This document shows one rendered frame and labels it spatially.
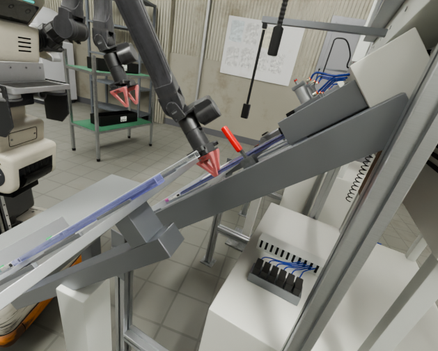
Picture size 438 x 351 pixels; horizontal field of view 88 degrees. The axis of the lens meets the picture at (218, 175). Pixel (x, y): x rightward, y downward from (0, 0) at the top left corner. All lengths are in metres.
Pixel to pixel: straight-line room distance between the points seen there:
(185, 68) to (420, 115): 4.37
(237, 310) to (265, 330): 0.08
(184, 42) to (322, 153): 4.35
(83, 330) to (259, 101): 4.05
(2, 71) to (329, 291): 1.06
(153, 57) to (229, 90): 3.74
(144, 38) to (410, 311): 0.77
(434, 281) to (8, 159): 1.17
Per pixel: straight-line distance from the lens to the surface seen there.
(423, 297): 0.55
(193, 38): 4.60
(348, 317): 0.87
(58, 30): 1.17
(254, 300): 0.76
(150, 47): 0.66
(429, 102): 0.37
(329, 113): 0.44
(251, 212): 1.71
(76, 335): 0.58
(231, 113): 4.38
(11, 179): 1.10
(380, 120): 0.40
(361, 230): 0.41
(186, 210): 0.55
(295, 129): 0.44
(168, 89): 0.66
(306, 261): 0.89
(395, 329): 0.60
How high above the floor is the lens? 1.20
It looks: 25 degrees down
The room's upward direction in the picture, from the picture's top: 11 degrees clockwise
